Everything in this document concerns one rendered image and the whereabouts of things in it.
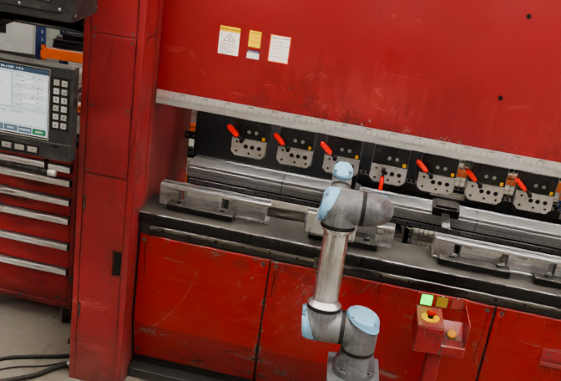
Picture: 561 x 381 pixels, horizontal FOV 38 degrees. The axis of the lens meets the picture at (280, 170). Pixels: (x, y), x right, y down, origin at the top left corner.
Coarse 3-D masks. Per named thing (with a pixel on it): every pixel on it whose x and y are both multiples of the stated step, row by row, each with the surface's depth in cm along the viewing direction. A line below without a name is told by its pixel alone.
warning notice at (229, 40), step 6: (222, 30) 330; (228, 30) 330; (234, 30) 329; (222, 36) 331; (228, 36) 331; (234, 36) 330; (222, 42) 332; (228, 42) 332; (234, 42) 331; (222, 48) 333; (228, 48) 333; (234, 48) 332; (234, 54) 333
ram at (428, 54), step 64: (192, 0) 328; (256, 0) 324; (320, 0) 319; (384, 0) 315; (448, 0) 310; (512, 0) 306; (192, 64) 338; (256, 64) 333; (320, 64) 328; (384, 64) 323; (448, 64) 319; (512, 64) 315; (320, 128) 337; (384, 128) 332; (448, 128) 328; (512, 128) 323
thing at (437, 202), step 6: (438, 198) 370; (432, 204) 369; (438, 204) 364; (444, 204) 365; (450, 204) 366; (456, 204) 367; (432, 210) 364; (438, 210) 363; (444, 210) 363; (450, 210) 363; (456, 210) 363; (444, 216) 359; (450, 216) 363; (456, 216) 363; (444, 222) 353
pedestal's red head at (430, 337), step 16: (432, 304) 329; (448, 304) 328; (464, 304) 327; (416, 320) 322; (464, 320) 325; (416, 336) 317; (432, 336) 316; (464, 336) 320; (432, 352) 319; (448, 352) 318
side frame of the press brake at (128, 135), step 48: (144, 0) 310; (96, 48) 321; (144, 48) 319; (96, 96) 328; (144, 96) 331; (96, 144) 335; (144, 144) 344; (96, 192) 343; (144, 192) 357; (96, 240) 351; (96, 288) 359; (96, 336) 368
